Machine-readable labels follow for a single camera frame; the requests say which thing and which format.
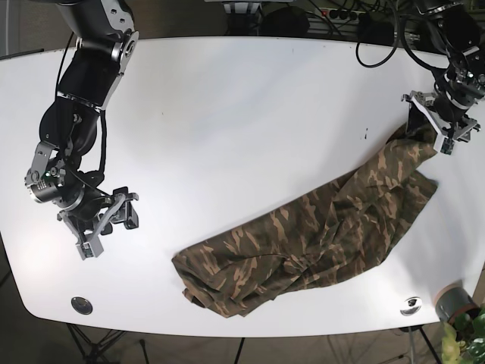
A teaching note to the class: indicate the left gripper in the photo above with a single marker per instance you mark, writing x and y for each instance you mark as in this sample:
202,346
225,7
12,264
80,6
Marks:
446,111

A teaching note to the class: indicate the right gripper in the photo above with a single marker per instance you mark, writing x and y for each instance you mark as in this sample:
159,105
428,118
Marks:
87,212

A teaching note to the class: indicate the camouflage T-shirt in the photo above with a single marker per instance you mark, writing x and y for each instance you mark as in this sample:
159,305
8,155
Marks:
325,237

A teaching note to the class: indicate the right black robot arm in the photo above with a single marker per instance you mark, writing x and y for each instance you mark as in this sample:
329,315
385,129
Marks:
69,162

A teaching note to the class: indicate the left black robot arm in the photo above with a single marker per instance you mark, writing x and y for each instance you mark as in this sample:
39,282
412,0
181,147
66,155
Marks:
454,33

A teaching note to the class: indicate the left metal table grommet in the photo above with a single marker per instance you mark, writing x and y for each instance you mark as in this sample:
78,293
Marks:
81,305

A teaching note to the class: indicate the metal table grommet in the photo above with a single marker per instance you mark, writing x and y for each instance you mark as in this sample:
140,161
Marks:
410,306
81,305

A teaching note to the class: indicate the grey plant pot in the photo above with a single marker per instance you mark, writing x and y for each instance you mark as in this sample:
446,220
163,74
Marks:
454,300

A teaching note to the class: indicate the right metal table grommet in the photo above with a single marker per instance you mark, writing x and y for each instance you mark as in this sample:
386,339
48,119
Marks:
410,306

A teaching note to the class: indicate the green plant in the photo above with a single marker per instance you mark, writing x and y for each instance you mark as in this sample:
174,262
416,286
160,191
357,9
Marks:
463,341

